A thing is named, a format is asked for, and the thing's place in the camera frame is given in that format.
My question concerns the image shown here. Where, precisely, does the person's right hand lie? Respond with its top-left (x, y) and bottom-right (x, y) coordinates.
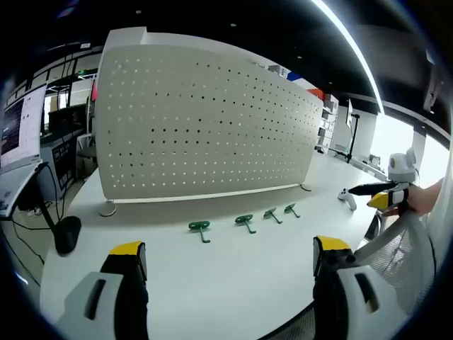
top-left (381, 183), bottom-right (435, 217)

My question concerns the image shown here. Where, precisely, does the black tripod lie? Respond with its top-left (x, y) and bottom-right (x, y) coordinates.
top-left (328, 113), bottom-right (360, 164)

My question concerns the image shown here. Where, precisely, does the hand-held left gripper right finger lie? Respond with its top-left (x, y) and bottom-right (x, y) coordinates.
top-left (312, 235), bottom-right (408, 340)

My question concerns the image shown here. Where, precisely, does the black cable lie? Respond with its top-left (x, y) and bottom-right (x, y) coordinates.
top-left (10, 217), bottom-right (54, 284)

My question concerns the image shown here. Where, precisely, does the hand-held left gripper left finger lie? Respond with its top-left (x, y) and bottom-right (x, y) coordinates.
top-left (52, 241), bottom-right (149, 340)

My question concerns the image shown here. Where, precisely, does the white perforated mounting plate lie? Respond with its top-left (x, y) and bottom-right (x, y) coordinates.
top-left (94, 42), bottom-right (325, 217)

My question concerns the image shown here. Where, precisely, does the white game controller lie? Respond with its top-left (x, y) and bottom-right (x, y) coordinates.
top-left (337, 188), bottom-right (357, 213)

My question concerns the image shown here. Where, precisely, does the linear ceiling light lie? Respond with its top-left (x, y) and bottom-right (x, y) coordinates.
top-left (310, 0), bottom-right (386, 116)

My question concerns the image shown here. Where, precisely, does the small monitor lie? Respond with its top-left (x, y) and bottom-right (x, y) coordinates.
top-left (345, 98), bottom-right (355, 130)

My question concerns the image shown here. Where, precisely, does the white mesh office chair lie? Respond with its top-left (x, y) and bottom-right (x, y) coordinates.
top-left (353, 212), bottom-right (438, 316)

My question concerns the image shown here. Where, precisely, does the grey metal storage shelf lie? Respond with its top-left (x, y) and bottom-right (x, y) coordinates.
top-left (316, 93), bottom-right (340, 149)

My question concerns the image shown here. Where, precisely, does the silver laptop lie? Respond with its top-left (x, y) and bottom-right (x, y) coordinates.
top-left (0, 84), bottom-right (49, 219)

